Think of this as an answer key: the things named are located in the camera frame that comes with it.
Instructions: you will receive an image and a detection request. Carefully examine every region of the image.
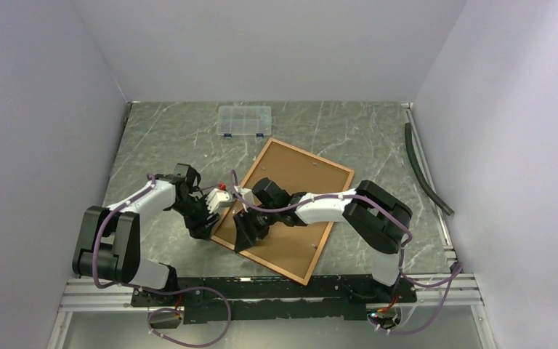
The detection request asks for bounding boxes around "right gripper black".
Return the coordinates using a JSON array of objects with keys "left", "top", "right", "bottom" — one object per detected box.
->
[{"left": 232, "top": 206, "right": 279, "bottom": 254}]

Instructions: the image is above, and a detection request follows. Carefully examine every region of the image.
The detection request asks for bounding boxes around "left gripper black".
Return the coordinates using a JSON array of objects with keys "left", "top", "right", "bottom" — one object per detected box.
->
[{"left": 171, "top": 193, "right": 221, "bottom": 241}]

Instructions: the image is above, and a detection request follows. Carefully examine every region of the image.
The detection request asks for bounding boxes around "wooden picture frame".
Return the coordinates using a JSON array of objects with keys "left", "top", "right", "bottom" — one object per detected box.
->
[{"left": 238, "top": 138, "right": 354, "bottom": 285}]

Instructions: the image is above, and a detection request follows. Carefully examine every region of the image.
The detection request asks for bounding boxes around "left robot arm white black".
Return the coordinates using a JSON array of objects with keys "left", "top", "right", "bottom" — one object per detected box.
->
[{"left": 72, "top": 164, "right": 230, "bottom": 305}]

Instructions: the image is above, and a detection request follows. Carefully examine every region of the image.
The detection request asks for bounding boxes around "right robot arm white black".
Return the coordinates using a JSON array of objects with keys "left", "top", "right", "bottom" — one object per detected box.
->
[{"left": 233, "top": 177, "right": 412, "bottom": 302}]

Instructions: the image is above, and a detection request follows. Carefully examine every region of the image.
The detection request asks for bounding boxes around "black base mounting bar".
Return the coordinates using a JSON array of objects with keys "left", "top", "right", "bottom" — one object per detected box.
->
[{"left": 130, "top": 274, "right": 417, "bottom": 324}]

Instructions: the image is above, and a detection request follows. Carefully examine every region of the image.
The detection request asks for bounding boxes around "clear plastic organizer box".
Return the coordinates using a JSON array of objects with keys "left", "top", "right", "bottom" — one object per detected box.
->
[{"left": 217, "top": 105, "right": 272, "bottom": 137}]

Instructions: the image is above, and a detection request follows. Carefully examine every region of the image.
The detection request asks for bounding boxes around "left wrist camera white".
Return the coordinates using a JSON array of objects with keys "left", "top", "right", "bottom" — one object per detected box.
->
[{"left": 206, "top": 182, "right": 233, "bottom": 214}]

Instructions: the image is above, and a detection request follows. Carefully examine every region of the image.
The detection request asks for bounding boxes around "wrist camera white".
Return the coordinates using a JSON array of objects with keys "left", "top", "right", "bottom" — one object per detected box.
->
[
  {"left": 234, "top": 186, "right": 255, "bottom": 212},
  {"left": 206, "top": 182, "right": 233, "bottom": 214}
]

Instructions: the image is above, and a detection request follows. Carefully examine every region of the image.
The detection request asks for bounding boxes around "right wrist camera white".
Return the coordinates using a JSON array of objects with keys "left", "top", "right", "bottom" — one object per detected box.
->
[{"left": 234, "top": 186, "right": 255, "bottom": 212}]

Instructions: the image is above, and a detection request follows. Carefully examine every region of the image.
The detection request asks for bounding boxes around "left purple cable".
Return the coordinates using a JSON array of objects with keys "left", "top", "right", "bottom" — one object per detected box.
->
[{"left": 91, "top": 174, "right": 232, "bottom": 348}]

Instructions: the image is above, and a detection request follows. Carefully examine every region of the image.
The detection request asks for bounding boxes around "purple cable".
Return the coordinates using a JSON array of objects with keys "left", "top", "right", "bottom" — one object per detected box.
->
[
  {"left": 230, "top": 169, "right": 464, "bottom": 337},
  {"left": 91, "top": 174, "right": 232, "bottom": 348}
]

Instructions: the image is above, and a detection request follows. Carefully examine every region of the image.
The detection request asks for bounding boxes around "aluminium extrusion rail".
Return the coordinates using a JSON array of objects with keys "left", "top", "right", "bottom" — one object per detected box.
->
[{"left": 59, "top": 279, "right": 138, "bottom": 313}]

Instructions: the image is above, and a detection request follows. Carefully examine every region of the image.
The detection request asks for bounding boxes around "black corrugated hose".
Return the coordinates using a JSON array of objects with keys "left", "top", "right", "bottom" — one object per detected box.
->
[{"left": 404, "top": 122, "right": 455, "bottom": 216}]

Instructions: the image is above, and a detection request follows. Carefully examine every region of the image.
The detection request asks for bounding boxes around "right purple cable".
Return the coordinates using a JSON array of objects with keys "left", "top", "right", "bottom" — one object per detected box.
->
[{"left": 230, "top": 169, "right": 464, "bottom": 337}]

